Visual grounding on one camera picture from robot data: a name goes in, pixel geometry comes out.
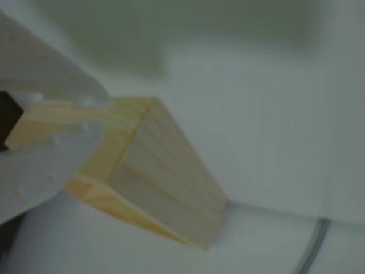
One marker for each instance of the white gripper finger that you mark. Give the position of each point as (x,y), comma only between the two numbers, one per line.
(34,171)
(42,71)

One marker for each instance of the open wooden box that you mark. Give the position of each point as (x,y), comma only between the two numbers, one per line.
(171,171)

